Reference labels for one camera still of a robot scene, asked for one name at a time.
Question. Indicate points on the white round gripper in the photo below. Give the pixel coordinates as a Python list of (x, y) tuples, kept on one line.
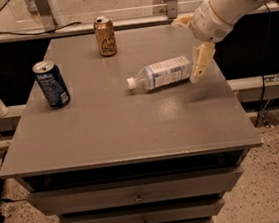
[(207, 21)]

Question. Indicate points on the clear blue-label plastic bottle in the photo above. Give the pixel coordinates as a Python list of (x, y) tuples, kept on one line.
[(161, 74)]

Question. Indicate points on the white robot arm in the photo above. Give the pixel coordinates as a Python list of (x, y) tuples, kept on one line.
[(231, 11)]

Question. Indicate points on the gold soda can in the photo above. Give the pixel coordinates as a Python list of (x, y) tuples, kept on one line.
[(105, 36)]

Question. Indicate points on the top grey drawer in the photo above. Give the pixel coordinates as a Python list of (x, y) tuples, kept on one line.
[(140, 191)]

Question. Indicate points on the blue soda can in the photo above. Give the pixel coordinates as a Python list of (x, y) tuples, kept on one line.
[(50, 80)]

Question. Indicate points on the grey drawer cabinet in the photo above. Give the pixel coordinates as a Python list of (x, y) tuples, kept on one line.
[(107, 134)]

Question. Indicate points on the middle grey drawer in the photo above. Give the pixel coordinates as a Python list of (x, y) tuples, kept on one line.
[(154, 214)]

